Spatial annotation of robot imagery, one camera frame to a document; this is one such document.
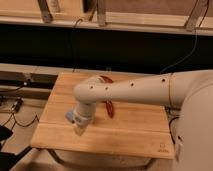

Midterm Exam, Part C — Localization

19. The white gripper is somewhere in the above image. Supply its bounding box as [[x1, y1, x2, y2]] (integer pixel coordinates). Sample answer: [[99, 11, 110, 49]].
[[73, 102, 96, 136]]

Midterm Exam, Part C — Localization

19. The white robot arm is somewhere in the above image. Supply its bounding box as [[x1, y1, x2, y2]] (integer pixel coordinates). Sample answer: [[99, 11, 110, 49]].
[[73, 70, 213, 171]]

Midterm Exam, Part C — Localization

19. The blue sponge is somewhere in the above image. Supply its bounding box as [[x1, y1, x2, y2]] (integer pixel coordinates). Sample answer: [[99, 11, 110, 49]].
[[66, 111, 74, 123]]

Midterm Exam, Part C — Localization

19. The red round plate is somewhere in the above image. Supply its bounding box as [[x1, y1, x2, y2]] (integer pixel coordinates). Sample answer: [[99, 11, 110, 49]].
[[100, 75, 114, 83]]

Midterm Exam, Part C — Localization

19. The wooden table board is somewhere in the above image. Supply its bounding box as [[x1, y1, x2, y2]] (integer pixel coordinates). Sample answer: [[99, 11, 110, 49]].
[[31, 72, 174, 159]]

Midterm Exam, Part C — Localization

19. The black cable on floor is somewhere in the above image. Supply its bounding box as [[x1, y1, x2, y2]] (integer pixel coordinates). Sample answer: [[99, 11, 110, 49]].
[[0, 96, 40, 148]]

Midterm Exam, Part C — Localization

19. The black cables right floor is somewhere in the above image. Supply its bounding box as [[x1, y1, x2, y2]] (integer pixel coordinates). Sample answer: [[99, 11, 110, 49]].
[[168, 114, 181, 146]]

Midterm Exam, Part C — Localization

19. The metal bracket left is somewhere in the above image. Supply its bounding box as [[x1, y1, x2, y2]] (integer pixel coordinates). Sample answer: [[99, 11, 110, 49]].
[[37, 0, 53, 23]]

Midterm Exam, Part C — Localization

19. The metal bracket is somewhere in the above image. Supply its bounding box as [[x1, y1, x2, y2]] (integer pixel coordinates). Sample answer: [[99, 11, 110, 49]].
[[97, 0, 106, 26], [37, 0, 53, 23], [184, 0, 210, 32]]

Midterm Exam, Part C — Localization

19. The metal bracket middle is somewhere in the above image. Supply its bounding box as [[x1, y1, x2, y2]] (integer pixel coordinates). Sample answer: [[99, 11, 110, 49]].
[[97, 0, 106, 26]]

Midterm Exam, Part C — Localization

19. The metal bracket right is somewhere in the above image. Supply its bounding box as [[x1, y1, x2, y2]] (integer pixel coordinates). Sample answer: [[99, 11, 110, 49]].
[[184, 0, 210, 32]]

